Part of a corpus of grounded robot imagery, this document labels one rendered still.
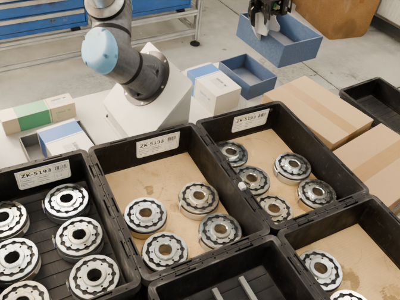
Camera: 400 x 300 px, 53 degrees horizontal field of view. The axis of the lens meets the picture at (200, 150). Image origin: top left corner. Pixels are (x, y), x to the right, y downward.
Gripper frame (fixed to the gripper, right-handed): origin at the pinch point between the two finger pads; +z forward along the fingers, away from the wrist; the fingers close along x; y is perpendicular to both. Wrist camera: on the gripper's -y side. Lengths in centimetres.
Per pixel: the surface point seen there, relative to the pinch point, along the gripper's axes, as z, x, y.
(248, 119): 21.2, -8.8, 9.3
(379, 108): 76, 88, -8
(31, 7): 57, -40, -169
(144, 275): 11, -57, 43
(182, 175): 24.3, -34.9, 15.6
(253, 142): 28.0, -8.9, 12.9
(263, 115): 22.2, -3.2, 9.7
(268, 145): 28.5, -5.3, 16.1
